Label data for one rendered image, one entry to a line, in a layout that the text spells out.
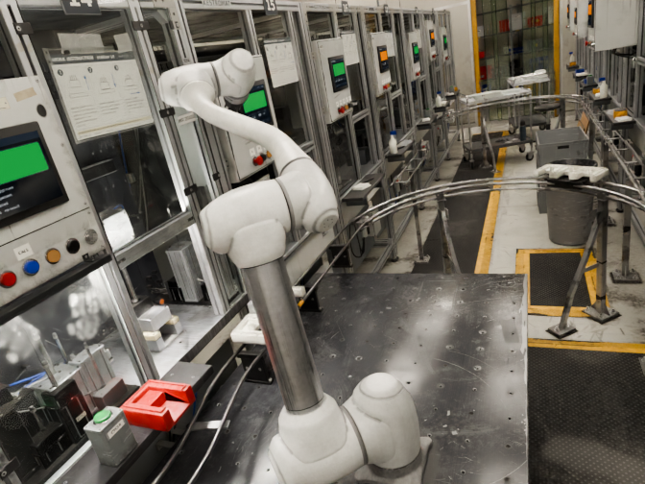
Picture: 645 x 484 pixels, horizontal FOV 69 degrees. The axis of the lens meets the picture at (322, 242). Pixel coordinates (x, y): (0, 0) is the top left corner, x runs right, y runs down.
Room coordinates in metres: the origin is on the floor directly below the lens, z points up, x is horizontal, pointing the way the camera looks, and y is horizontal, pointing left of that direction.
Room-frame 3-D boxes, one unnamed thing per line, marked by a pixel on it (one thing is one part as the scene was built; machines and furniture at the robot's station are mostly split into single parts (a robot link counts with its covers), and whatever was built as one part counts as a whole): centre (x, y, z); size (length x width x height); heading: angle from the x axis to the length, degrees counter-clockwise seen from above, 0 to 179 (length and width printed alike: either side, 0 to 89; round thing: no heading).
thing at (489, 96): (6.18, -2.58, 0.48); 0.88 x 0.56 x 0.96; 82
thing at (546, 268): (2.87, -1.58, 0.01); 1.00 x 0.55 x 0.01; 154
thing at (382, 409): (0.98, -0.06, 0.85); 0.18 x 0.16 x 0.22; 108
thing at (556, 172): (2.56, -1.48, 0.84); 0.37 x 0.14 x 0.10; 32
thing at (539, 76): (7.14, -3.51, 0.48); 0.84 x 0.58 x 0.97; 162
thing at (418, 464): (1.00, -0.08, 0.71); 0.22 x 0.18 x 0.06; 154
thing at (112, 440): (0.97, 0.63, 0.97); 0.08 x 0.08 x 0.12; 64
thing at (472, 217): (5.42, -1.98, 0.01); 5.85 x 0.59 x 0.01; 154
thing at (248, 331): (1.63, 0.25, 0.84); 0.36 x 0.14 x 0.10; 154
